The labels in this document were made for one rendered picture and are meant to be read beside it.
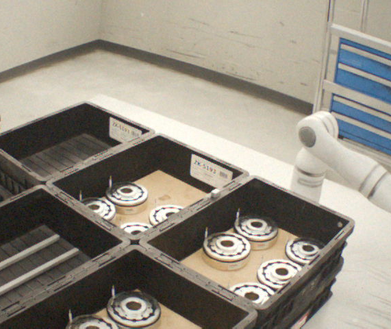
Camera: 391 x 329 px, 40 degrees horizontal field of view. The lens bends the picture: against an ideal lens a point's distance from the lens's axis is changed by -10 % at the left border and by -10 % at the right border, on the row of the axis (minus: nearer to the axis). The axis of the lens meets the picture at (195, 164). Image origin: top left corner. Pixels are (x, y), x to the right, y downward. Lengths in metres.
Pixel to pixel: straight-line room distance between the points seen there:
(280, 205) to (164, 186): 0.32
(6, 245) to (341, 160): 0.84
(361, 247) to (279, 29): 2.82
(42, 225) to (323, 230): 0.65
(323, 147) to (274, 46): 2.86
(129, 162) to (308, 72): 2.84
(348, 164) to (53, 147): 0.83
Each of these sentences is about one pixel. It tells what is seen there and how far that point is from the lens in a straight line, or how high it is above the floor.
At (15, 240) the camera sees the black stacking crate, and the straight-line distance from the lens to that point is 1.32.
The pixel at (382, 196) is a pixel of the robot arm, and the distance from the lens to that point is 1.43.
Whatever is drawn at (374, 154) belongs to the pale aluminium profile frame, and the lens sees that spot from 3.19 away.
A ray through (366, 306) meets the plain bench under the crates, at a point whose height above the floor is 0.70.
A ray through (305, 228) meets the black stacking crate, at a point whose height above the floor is 0.86.
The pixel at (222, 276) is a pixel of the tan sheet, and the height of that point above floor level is 0.83.
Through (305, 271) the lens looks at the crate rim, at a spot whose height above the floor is 0.93.
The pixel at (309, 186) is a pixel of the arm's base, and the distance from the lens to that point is 1.57.
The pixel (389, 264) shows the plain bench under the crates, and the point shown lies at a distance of 1.60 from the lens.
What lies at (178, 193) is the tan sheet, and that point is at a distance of 1.49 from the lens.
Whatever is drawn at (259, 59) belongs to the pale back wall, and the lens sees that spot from 4.38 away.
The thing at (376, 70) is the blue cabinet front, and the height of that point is 0.76.
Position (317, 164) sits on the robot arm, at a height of 0.91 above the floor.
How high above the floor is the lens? 1.60
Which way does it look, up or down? 28 degrees down
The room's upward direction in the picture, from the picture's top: 5 degrees clockwise
